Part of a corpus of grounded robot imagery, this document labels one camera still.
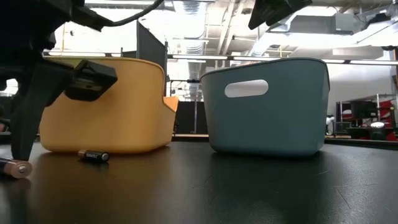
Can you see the yellow plastic bin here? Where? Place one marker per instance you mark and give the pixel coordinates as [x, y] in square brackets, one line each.
[124, 118]

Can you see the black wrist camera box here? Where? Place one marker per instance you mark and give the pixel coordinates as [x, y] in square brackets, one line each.
[93, 18]

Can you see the red cabinet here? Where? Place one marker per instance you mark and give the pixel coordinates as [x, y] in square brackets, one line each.
[388, 115]

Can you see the blue plastic bin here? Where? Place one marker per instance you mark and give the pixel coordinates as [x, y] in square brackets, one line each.
[273, 124]

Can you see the long ceiling light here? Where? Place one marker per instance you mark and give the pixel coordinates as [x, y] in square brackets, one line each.
[199, 57]

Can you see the black low cabinet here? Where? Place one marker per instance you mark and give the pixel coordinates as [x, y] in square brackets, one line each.
[186, 118]

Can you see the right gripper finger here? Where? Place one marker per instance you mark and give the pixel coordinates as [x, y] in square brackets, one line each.
[256, 14]
[286, 9]

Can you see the large copper-top battery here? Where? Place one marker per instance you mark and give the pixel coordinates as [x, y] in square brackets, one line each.
[18, 168]

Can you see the black monitor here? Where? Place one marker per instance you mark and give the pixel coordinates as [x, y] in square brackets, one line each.
[363, 109]

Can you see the dark cylinder with white lid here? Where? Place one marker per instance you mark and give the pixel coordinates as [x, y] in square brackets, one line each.
[377, 130]

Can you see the small black Duracell battery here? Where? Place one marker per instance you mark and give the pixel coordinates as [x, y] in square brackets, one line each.
[94, 155]

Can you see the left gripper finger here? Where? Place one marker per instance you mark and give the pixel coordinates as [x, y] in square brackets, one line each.
[90, 82]
[31, 109]

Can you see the dark partition panel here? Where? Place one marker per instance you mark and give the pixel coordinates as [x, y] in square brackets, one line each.
[150, 49]

